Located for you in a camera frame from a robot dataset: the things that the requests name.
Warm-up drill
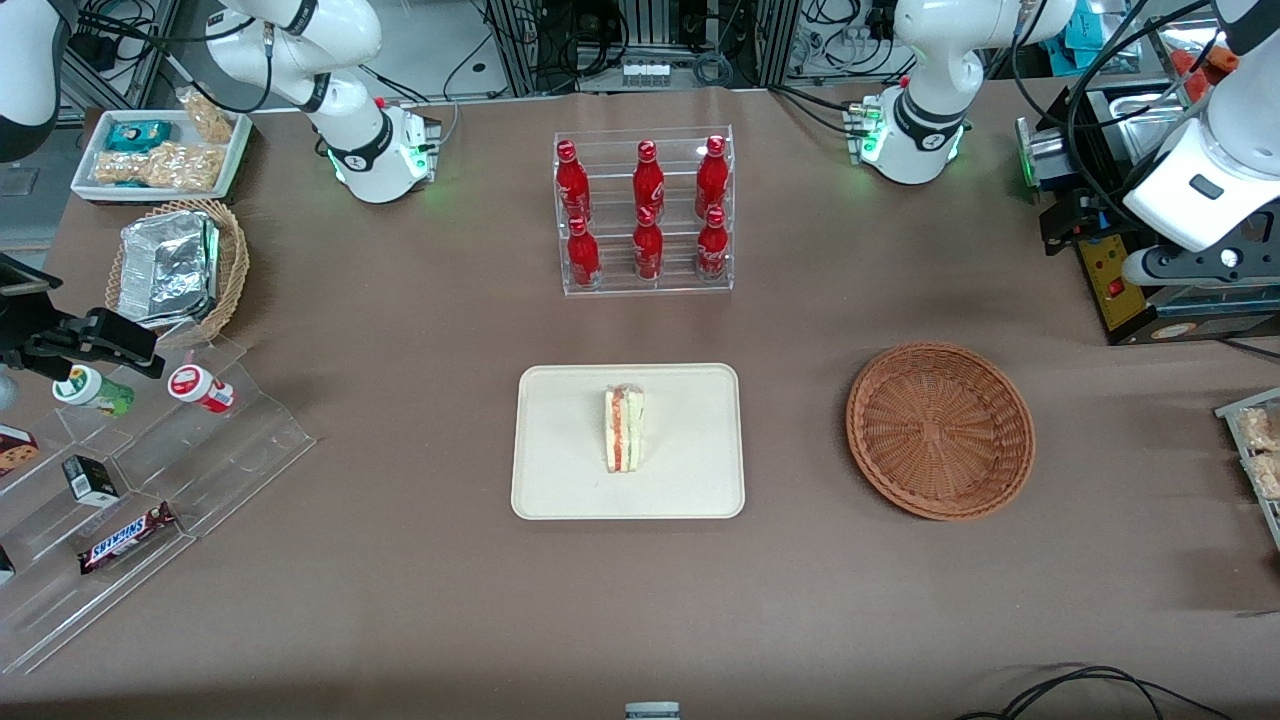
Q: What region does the large clear peanut snack bag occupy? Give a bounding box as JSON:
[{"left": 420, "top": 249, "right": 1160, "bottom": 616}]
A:
[{"left": 92, "top": 142, "right": 223, "bottom": 191}]

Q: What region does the teal packet in background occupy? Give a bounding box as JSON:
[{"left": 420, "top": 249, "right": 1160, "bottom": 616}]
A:
[{"left": 1040, "top": 0, "right": 1103, "bottom": 71}]

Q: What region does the clear acrylic bottle rack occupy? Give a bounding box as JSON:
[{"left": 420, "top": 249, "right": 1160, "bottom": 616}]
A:
[{"left": 553, "top": 125, "right": 734, "bottom": 296}]

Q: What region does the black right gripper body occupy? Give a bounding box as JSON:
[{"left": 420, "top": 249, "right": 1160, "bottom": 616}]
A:
[{"left": 20, "top": 308, "right": 167, "bottom": 380}]

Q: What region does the green label white cup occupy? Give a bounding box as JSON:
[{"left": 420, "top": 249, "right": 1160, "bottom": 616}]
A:
[{"left": 52, "top": 365, "right": 136, "bottom": 418}]

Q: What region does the black floor cable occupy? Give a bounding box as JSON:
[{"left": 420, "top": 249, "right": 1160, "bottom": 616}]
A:
[{"left": 955, "top": 664, "right": 1236, "bottom": 720}]

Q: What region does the brown round wicker basket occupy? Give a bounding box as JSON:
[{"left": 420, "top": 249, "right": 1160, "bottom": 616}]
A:
[{"left": 846, "top": 342, "right": 1036, "bottom": 522}]

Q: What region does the light oval wicker basket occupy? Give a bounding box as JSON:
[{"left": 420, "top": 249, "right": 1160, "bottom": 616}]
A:
[{"left": 105, "top": 198, "right": 251, "bottom": 346}]

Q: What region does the small clear peanut snack bag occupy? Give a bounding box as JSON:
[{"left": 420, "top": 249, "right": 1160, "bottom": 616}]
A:
[{"left": 178, "top": 88, "right": 236, "bottom": 144}]

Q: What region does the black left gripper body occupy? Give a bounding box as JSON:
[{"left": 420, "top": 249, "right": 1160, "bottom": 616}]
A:
[{"left": 1039, "top": 189, "right": 1142, "bottom": 257}]

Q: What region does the orange food in warmer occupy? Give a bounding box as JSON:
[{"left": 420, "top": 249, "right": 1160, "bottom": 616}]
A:
[{"left": 1170, "top": 45, "right": 1241, "bottom": 89}]

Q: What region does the black food warmer machine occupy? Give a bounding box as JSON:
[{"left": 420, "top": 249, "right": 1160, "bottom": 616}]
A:
[{"left": 1015, "top": 15, "right": 1280, "bottom": 347}]

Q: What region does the brown cookie box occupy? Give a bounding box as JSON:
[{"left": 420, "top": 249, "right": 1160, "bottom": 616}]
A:
[{"left": 0, "top": 425, "right": 41, "bottom": 478}]

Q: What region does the teal snack packet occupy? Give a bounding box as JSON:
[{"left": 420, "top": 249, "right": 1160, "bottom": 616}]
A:
[{"left": 105, "top": 120, "right": 173, "bottom": 153}]

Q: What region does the red cola bottle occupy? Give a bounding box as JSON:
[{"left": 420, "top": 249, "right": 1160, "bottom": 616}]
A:
[
  {"left": 567, "top": 215, "right": 601, "bottom": 289},
  {"left": 697, "top": 205, "right": 729, "bottom": 283},
  {"left": 696, "top": 135, "right": 729, "bottom": 213},
  {"left": 633, "top": 140, "right": 666, "bottom": 213},
  {"left": 556, "top": 140, "right": 591, "bottom": 223},
  {"left": 633, "top": 205, "right": 664, "bottom": 281}
]

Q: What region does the red label white cup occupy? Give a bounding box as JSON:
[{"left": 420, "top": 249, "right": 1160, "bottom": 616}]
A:
[{"left": 167, "top": 364, "right": 237, "bottom": 414}]

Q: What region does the white wire rack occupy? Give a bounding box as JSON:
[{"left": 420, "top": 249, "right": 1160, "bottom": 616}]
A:
[{"left": 1215, "top": 388, "right": 1280, "bottom": 551}]

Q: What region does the clear acrylic step shelf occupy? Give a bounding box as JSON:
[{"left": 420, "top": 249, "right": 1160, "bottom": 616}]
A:
[{"left": 0, "top": 335, "right": 318, "bottom": 676}]

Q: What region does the cream rectangular plastic tray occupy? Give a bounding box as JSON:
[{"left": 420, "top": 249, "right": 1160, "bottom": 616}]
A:
[{"left": 510, "top": 362, "right": 746, "bottom": 521}]

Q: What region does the triangular sandwich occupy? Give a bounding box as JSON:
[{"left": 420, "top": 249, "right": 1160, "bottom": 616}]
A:
[{"left": 603, "top": 383, "right": 646, "bottom": 474}]

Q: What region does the small black carton box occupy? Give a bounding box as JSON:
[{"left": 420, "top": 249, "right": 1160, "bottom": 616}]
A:
[{"left": 62, "top": 455, "right": 121, "bottom": 506}]

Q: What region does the Snickers chocolate bar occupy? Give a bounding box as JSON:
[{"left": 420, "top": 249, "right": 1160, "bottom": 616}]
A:
[{"left": 78, "top": 502, "right": 179, "bottom": 575}]

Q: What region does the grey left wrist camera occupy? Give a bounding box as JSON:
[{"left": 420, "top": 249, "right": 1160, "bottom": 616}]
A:
[{"left": 1122, "top": 244, "right": 1280, "bottom": 289}]

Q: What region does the white rectangular snack tray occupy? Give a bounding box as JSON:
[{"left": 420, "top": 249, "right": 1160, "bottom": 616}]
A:
[{"left": 70, "top": 108, "right": 253, "bottom": 204}]

